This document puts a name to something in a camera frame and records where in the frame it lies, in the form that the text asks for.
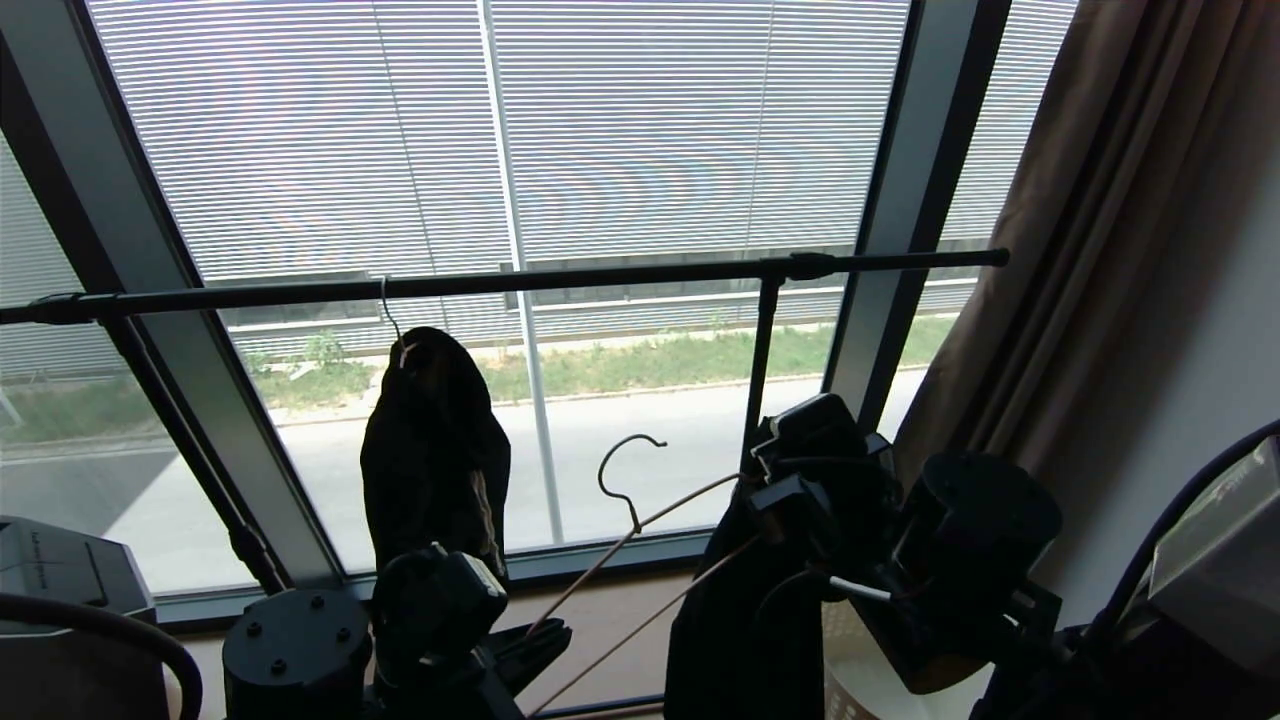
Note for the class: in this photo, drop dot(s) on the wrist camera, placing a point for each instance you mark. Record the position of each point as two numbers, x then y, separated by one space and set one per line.
440 600
810 430

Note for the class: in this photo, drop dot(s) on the pink clothes hanger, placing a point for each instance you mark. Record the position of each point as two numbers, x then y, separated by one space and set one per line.
384 310
600 570

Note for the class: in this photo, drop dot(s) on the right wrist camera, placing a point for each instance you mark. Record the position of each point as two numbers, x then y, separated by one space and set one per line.
810 430

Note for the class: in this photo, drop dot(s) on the black garment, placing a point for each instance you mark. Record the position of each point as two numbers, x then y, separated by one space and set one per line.
740 640

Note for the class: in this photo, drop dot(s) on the window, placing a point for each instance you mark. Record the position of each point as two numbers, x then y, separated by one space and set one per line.
920 150

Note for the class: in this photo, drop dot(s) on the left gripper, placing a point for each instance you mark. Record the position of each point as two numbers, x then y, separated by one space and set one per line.
470 700

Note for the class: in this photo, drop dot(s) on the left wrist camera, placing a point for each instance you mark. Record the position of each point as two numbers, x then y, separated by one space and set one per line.
440 600

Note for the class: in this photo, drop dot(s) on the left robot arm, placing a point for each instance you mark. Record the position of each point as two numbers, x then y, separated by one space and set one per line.
295 660

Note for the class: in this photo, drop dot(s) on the white laundry basket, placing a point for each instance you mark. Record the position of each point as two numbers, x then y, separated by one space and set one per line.
870 690

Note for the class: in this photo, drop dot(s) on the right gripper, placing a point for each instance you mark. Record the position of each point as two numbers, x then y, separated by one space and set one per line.
820 520

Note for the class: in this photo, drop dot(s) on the black clothes rack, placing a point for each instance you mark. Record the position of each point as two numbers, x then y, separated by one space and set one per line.
600 276

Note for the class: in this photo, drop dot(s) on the brown curtain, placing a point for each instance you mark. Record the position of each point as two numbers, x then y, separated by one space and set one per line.
1100 250

